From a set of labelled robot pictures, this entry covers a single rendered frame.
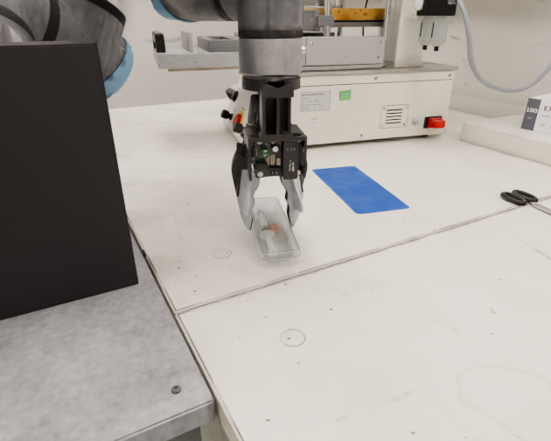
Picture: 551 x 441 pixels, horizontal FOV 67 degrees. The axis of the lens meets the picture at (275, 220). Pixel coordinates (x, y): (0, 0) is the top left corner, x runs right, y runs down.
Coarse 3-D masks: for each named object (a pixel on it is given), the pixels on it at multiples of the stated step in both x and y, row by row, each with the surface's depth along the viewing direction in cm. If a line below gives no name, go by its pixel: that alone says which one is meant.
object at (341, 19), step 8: (336, 0) 104; (312, 8) 99; (320, 8) 95; (336, 8) 96; (344, 8) 97; (352, 8) 97; (360, 8) 98; (368, 8) 98; (376, 8) 99; (336, 16) 97; (344, 16) 97; (352, 16) 98; (360, 16) 98; (368, 16) 99; (376, 16) 100; (336, 24) 98; (344, 24) 98; (352, 24) 99; (360, 24) 99; (368, 24) 100; (376, 24) 100
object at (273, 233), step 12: (264, 204) 67; (276, 204) 67; (264, 216) 63; (276, 216) 63; (264, 228) 59; (276, 228) 59; (288, 228) 59; (264, 240) 56; (276, 240) 56; (288, 240) 56; (264, 252) 53; (276, 252) 53
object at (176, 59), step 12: (168, 48) 103; (180, 48) 103; (192, 48) 93; (156, 60) 100; (168, 60) 90; (180, 60) 90; (192, 60) 91; (204, 60) 92; (216, 60) 92; (228, 60) 93
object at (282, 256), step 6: (252, 228) 59; (294, 234) 58; (258, 252) 55; (282, 252) 53; (288, 252) 57; (294, 252) 54; (300, 252) 54; (264, 258) 53; (270, 258) 53; (276, 258) 54; (282, 258) 55; (288, 258) 55
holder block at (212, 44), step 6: (198, 36) 108; (204, 36) 108; (210, 36) 108; (216, 36) 108; (222, 36) 108; (228, 36) 108; (234, 36) 108; (198, 42) 107; (204, 42) 98; (210, 42) 91; (216, 42) 92; (222, 42) 92; (228, 42) 93; (234, 42) 93; (204, 48) 99; (210, 48) 92; (216, 48) 92; (222, 48) 93; (228, 48) 93; (234, 48) 93
